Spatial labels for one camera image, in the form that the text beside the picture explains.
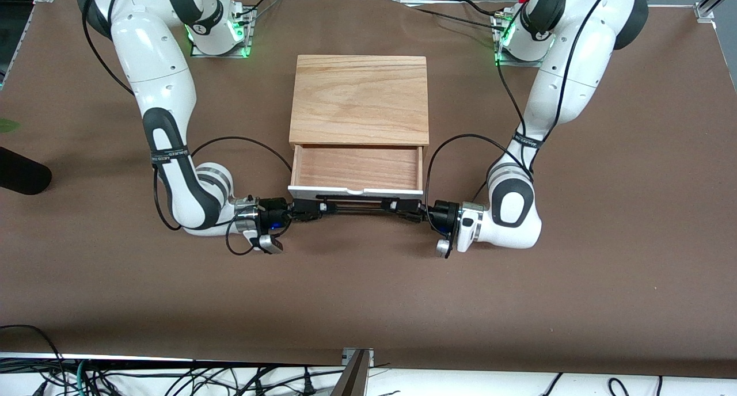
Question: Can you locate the white drawer with black handle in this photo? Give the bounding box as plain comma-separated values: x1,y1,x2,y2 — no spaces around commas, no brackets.
287,144,426,215

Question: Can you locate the light wooden drawer cabinet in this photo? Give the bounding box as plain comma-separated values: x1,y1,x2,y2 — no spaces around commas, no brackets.
288,55,431,149

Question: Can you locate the brown paper table cover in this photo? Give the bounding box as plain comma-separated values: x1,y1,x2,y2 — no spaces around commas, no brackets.
0,0,737,379

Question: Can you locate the large black rounded object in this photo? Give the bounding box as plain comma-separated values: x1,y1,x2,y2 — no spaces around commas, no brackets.
0,146,53,196

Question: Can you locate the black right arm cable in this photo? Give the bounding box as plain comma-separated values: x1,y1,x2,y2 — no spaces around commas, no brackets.
81,0,294,256

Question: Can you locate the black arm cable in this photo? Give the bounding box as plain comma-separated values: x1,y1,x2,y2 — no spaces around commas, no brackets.
423,0,620,225
81,0,294,256

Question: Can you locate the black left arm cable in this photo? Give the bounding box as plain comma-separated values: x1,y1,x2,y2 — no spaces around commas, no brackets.
423,0,620,225

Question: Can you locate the grey metal bracket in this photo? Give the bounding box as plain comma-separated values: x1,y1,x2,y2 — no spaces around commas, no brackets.
343,347,375,367

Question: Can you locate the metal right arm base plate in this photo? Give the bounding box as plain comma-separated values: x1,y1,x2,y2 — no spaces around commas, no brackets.
190,6,255,58

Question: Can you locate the black cable on table cover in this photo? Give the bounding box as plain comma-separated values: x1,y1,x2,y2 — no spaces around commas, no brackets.
410,0,508,27

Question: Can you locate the black looping floor cable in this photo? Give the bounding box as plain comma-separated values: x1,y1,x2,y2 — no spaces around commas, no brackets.
0,325,65,385

